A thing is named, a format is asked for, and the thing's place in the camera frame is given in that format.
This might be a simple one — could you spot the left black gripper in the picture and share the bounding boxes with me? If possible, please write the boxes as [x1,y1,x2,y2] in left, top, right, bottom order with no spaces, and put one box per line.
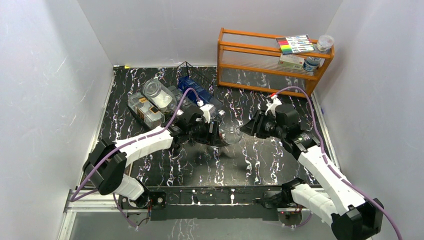
[187,118,222,147]

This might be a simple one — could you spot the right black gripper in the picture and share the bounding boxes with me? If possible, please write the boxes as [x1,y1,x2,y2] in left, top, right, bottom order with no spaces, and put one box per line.
[238,109,285,140]

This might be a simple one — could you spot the clear round silver-cap bottle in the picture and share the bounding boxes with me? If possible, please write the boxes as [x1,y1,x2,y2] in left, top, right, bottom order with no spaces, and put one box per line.
[142,78,177,112]

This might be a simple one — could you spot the clear square liquor bottle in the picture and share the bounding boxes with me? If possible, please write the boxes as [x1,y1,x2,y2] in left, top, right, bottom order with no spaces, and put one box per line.
[127,92,165,130]

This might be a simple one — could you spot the clear round flask bottle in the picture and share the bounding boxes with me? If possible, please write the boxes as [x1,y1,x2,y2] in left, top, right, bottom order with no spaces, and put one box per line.
[216,124,244,147]

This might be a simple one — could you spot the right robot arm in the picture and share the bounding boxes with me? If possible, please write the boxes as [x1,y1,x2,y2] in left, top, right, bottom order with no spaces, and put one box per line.
[240,104,384,240]

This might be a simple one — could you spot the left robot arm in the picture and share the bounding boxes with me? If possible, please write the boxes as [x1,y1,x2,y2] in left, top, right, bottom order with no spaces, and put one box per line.
[79,104,220,208]

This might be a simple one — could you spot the orange wooden shelf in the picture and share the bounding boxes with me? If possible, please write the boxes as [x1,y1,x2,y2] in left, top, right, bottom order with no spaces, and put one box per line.
[216,27,335,98]

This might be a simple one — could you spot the white red small box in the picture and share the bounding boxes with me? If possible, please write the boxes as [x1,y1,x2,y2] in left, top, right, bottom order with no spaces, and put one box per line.
[278,54,305,70]

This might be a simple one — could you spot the blue label plastic jar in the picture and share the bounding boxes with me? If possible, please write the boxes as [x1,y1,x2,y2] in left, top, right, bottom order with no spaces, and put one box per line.
[303,56,321,72]

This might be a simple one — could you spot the coloured marker pen pack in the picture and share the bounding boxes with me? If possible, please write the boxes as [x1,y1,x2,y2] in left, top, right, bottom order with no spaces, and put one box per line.
[275,34,315,55]

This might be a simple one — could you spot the clear plastic lidded cup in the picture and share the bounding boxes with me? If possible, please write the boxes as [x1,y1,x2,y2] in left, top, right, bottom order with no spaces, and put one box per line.
[315,34,335,53]

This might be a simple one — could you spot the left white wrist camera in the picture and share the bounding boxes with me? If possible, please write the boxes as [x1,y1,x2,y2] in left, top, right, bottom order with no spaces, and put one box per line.
[197,100,216,123]

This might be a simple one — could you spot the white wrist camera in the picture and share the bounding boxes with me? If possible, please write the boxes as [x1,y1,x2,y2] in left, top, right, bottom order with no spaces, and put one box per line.
[265,93,282,117]
[197,100,216,123]

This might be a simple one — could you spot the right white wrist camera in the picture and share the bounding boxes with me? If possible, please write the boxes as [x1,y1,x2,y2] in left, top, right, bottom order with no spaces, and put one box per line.
[265,93,282,117]

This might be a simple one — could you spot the black base frame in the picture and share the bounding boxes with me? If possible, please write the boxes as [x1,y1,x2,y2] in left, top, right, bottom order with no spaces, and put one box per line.
[149,185,291,221]

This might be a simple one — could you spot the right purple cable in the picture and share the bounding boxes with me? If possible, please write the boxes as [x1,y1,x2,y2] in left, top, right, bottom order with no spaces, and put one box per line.
[273,86,403,240]

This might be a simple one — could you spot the purple cable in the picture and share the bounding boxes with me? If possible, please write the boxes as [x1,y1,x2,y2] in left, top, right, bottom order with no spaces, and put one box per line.
[273,86,403,240]
[69,87,201,203]

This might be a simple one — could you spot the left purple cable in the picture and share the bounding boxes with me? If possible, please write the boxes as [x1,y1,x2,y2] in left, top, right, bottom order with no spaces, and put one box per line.
[69,87,201,203]

